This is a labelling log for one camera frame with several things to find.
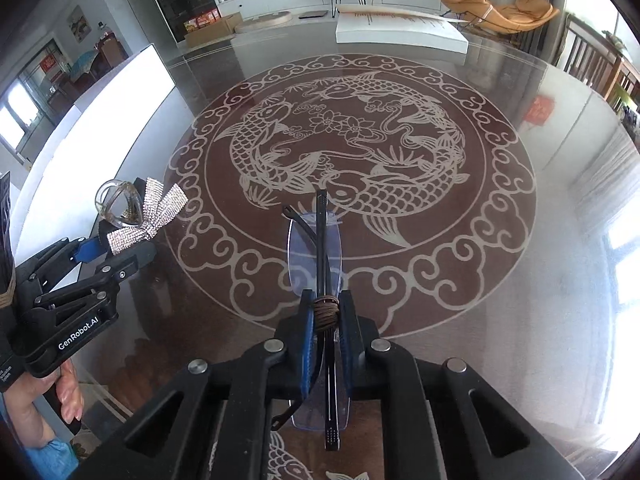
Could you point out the assorted clutter pile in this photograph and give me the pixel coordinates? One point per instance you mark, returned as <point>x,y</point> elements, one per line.
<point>632,120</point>

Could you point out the framed wall painting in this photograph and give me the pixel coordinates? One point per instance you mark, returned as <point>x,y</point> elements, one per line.
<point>80,22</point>

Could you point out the beige cardboard sheet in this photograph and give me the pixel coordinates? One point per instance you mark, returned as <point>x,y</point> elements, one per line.
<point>400,12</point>

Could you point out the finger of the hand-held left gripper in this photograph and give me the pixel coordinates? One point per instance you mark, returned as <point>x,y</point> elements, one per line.
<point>125,265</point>
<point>90,251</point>

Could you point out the wooden chair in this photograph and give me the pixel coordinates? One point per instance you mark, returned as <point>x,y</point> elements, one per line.
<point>595,60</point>

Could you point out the white door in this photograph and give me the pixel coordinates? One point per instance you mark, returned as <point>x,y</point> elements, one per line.
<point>132,10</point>

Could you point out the orange lounge chair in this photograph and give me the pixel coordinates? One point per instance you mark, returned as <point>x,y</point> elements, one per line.
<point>520,12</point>

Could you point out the clear hair clip rhinestone bow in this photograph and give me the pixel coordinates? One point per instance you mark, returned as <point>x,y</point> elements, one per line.
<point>135,220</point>

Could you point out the dark laptop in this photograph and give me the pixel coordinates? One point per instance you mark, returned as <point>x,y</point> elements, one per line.
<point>312,14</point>

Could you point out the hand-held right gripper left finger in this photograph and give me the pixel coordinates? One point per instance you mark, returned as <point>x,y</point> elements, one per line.
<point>306,350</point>

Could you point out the red door sign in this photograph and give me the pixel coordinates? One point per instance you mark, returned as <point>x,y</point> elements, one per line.
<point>49,63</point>

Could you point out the person's left hand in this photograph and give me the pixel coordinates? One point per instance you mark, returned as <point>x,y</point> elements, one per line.
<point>70,390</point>

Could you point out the brown cardboard box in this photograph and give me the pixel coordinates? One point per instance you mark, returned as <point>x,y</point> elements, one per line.
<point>215,30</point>

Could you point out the white storage box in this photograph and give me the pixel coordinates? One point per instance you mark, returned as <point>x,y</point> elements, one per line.
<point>100,125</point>

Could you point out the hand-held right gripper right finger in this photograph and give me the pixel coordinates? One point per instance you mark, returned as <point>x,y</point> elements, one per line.
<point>352,340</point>

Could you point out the round beige floor cushion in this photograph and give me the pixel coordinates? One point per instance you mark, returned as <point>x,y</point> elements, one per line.
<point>262,22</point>

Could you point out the black frame glasses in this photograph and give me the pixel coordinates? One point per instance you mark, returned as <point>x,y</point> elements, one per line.
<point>323,260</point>

